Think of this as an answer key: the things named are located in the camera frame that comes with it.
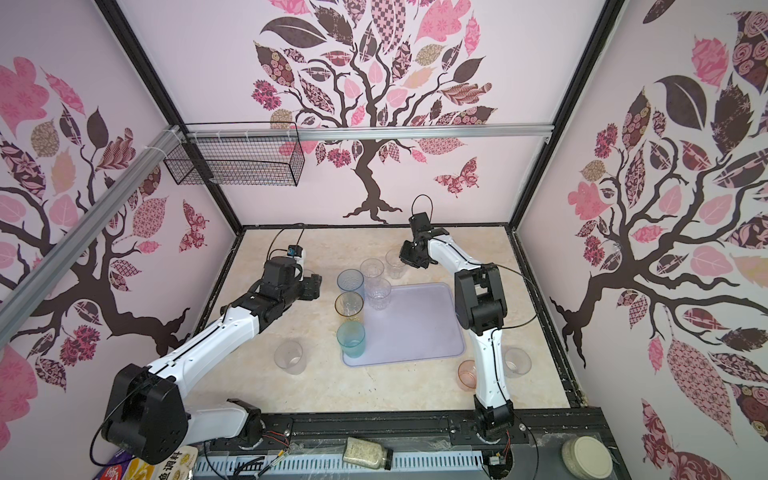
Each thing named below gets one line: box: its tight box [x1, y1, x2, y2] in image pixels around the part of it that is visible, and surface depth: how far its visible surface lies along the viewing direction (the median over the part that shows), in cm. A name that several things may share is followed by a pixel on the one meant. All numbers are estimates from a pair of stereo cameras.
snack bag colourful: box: [93, 446, 199, 480], surface depth 69 cm
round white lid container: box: [561, 436, 613, 480], surface depth 66 cm
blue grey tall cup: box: [336, 268, 365, 294], surface depth 91 cm
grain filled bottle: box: [342, 437, 394, 470], surface depth 68 cm
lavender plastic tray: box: [342, 283, 465, 366], surface depth 96 cm
